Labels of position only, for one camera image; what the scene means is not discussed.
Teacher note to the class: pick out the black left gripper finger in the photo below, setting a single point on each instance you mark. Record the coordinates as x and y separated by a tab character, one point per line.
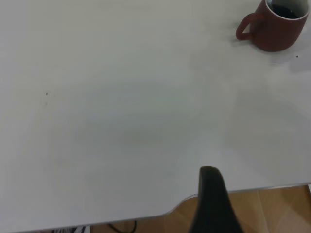
213	206

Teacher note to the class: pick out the red ceramic mug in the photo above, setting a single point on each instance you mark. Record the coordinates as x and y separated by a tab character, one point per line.
274	31

